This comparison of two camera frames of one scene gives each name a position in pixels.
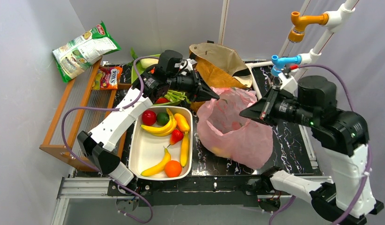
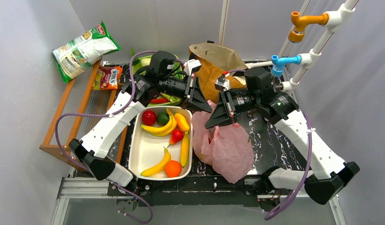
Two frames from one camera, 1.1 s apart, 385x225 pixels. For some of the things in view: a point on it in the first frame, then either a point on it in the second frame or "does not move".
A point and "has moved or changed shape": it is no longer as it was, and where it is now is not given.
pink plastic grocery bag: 246,140 has moved or changed shape
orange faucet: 297,35 does not move
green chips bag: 73,57 does not move
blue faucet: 278,63 does not move
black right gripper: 267,105 → 225,103
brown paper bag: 220,66 does not move
